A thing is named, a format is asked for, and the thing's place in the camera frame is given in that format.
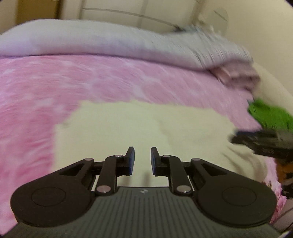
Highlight cream knitted sweater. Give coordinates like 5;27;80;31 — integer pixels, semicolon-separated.
53;101;268;187

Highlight person's right hand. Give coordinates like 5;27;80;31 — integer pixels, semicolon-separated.
275;159;292;199

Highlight green knitted sweater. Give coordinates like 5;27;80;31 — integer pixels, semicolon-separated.
247;99;292;132

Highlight cream padded headboard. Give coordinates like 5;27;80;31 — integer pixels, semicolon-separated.
253;62;292;115

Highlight mauve pillow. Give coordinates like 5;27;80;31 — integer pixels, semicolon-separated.
210;62;260;91

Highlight pink rose bed blanket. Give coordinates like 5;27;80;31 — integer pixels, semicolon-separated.
1;55;286;234

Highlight grey striped duvet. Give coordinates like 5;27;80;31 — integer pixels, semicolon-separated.
1;19;252;70

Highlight oval vanity mirror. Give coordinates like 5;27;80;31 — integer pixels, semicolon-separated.
209;8;229;36

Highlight cream wardrobe doors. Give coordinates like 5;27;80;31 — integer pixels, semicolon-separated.
59;0;204;33

